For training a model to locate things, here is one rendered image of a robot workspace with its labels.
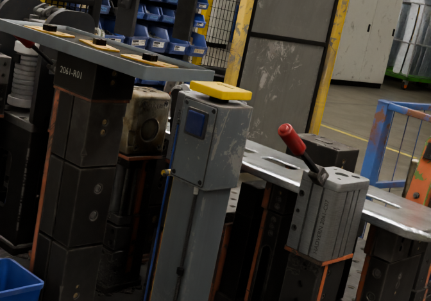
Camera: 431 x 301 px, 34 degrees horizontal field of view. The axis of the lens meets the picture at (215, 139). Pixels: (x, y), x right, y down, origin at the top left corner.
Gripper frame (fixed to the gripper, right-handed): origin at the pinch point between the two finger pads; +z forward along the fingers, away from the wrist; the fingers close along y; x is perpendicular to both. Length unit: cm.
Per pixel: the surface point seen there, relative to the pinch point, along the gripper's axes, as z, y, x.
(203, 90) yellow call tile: 5.5, -5.8, -13.6
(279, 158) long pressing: 20.8, 35.6, -7.1
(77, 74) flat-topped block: 9.0, -2.4, 10.9
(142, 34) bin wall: 26, 238, 186
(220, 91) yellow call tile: 5.0, -6.2, -16.4
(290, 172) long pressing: 20.8, 27.6, -13.3
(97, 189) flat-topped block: 26.5, 1.5, 6.8
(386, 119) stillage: 34, 221, 33
